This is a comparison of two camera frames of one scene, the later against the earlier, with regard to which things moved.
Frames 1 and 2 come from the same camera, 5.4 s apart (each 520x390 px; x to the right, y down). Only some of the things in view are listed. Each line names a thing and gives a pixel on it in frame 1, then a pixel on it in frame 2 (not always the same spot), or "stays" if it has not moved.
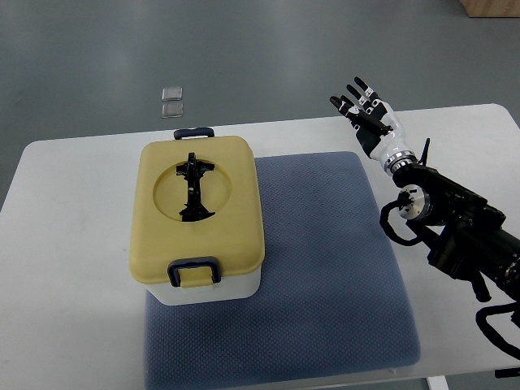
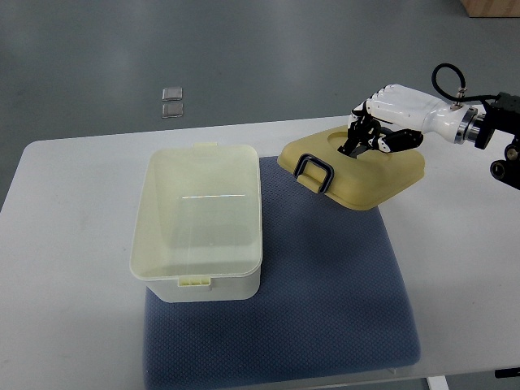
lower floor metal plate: (172, 110) stays
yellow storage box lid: (234, 234) to (357, 183)
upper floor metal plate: (173, 93) stays
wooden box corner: (492, 8) stays
